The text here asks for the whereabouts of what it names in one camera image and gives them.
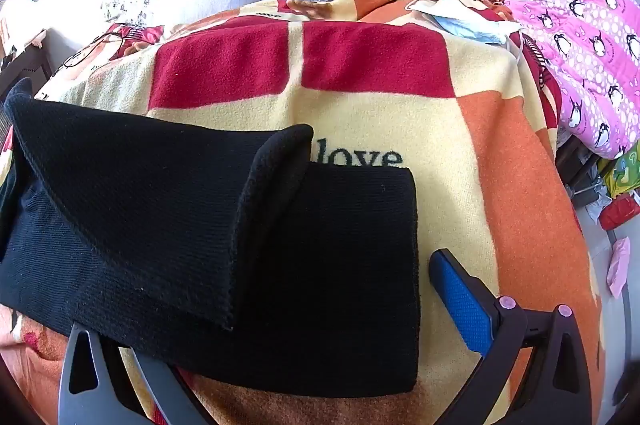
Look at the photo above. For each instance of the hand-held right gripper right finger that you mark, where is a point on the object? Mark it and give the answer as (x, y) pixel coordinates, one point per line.
(460, 295)

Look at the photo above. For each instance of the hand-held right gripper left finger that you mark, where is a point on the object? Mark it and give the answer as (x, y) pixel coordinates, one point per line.
(75, 380)

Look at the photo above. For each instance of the black pants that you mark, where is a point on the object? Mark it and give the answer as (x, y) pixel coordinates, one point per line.
(150, 205)

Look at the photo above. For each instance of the pink packet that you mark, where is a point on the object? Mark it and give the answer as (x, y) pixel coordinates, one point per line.
(620, 265)

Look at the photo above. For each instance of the red plastic bag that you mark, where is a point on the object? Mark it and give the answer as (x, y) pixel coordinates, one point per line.
(620, 210)

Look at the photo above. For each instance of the red orange checkered blanket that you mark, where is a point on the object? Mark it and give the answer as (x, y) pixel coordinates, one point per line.
(375, 115)

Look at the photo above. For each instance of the green printed bag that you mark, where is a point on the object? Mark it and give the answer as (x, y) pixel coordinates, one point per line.
(625, 175)

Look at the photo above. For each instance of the blue face mask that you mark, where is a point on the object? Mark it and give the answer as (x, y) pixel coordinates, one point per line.
(465, 30)

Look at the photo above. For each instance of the white face mask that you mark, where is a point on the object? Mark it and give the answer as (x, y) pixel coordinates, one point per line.
(450, 7)

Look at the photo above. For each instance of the pink penguin quilt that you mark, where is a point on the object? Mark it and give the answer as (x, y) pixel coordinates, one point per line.
(550, 5)

